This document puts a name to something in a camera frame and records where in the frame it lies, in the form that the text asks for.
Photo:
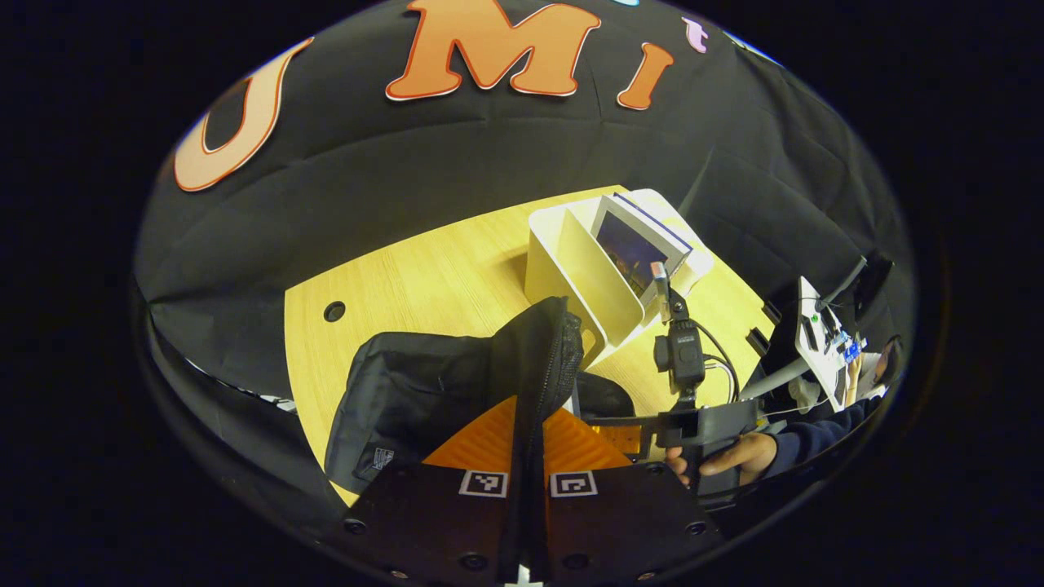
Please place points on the black backdrop cloth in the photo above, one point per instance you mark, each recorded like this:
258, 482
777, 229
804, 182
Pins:
408, 179

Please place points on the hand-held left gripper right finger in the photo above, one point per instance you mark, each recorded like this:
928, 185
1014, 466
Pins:
628, 522

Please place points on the white plastic bookshelf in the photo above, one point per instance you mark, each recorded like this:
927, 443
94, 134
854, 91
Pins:
571, 269

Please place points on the blue cover white-edged book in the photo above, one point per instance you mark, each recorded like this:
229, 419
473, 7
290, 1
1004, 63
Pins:
632, 253

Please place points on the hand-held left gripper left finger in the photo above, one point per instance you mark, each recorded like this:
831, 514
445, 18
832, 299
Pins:
432, 522

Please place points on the black schoolbag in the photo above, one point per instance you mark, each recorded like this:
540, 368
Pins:
408, 383

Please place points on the black monitor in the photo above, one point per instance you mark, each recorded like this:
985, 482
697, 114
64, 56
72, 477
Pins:
869, 281

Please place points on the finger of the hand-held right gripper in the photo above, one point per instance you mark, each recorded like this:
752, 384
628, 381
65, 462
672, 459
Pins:
624, 419

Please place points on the black table clamp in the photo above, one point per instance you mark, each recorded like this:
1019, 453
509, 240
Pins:
760, 339
772, 311

